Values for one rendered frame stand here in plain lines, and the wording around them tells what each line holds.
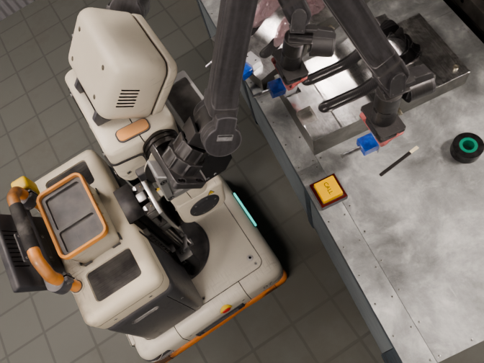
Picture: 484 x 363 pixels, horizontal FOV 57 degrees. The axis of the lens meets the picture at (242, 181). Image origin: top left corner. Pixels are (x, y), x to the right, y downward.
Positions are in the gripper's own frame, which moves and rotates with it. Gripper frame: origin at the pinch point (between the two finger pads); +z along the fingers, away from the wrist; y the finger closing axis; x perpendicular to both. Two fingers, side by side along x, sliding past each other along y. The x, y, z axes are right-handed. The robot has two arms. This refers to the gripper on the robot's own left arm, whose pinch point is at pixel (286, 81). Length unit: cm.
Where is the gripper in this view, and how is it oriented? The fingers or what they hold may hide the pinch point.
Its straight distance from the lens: 132.1
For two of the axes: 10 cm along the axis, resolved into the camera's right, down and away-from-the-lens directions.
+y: -4.0, -8.6, 3.0
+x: -9.2, 3.7, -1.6
